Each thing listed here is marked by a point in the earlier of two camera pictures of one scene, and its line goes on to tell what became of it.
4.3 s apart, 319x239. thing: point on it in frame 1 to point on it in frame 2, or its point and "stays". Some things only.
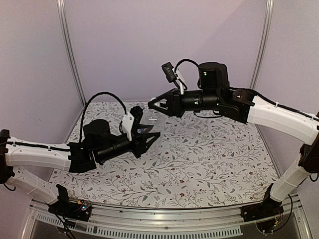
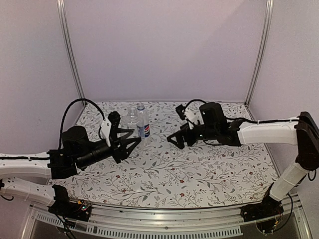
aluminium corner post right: [263, 43] stays
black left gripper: [139, 141] to [121, 152]
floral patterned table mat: [202, 160] stays
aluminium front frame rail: [106, 222] stays
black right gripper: [175, 108] to [184, 130]
